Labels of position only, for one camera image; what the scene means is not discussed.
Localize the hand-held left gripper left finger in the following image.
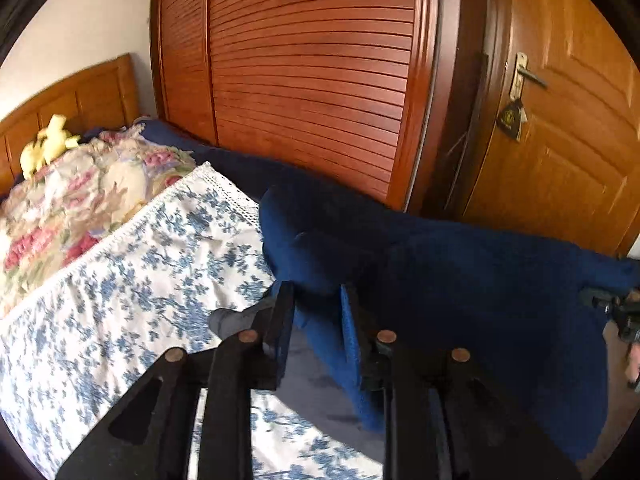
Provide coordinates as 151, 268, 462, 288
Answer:
55, 281, 297, 480

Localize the person's right hand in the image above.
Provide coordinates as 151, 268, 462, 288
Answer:
624, 345, 640, 391

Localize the wooden bed headboard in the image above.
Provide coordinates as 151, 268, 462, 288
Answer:
0, 54, 141, 196

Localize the wooden door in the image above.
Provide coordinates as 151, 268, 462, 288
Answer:
460, 0, 640, 258

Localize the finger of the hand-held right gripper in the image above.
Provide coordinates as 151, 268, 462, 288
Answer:
579, 287, 623, 311

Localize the brass door handle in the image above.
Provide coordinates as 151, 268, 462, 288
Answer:
509, 51, 548, 98

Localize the yellow plush toy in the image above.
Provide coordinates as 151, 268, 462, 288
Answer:
19, 114, 81, 178

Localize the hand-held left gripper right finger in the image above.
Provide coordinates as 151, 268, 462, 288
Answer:
340, 283, 582, 480

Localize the pink floral quilt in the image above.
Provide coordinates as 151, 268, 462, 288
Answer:
0, 129, 197, 318

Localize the wooden louvred wardrobe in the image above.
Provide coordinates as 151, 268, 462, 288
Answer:
150, 0, 491, 213

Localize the dark hanging key tag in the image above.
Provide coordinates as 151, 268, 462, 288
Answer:
497, 97, 528, 142

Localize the blue suit jacket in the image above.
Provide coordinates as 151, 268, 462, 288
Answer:
257, 184, 640, 463

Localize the blue floral bed sheet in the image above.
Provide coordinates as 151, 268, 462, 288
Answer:
0, 161, 386, 480

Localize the dark grey garment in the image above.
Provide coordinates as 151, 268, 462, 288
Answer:
207, 305, 386, 461

